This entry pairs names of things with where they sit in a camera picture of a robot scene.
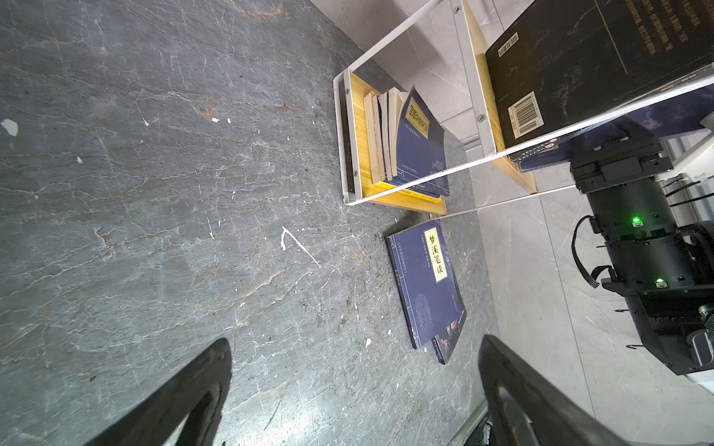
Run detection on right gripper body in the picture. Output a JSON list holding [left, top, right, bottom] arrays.
[[569, 117, 673, 194]]

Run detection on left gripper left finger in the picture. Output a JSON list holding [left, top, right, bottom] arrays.
[[88, 338, 232, 445]]

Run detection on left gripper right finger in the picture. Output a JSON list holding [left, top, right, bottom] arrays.
[[479, 334, 627, 445]]

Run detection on navy book Yi Jing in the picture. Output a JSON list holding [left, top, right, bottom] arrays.
[[379, 92, 393, 182]]

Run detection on navy book yellow label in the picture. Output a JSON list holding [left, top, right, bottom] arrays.
[[390, 87, 446, 185]]

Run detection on blue book Han Feizi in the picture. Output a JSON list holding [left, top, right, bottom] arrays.
[[388, 87, 406, 180]]

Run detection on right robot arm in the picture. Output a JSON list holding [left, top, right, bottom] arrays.
[[570, 117, 713, 375]]

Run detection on black book on shelf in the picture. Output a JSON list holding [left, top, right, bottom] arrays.
[[485, 0, 713, 148]]

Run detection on white wooden two-tier shelf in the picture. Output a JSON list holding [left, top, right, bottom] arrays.
[[333, 0, 714, 217]]

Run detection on purple Guiguzi book right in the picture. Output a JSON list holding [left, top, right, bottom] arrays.
[[431, 310, 468, 364]]

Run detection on navy book Mengxi label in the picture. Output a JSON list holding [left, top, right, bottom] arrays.
[[386, 219, 464, 349]]

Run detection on yellow book on shelf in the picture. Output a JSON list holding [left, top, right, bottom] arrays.
[[361, 91, 444, 201]]

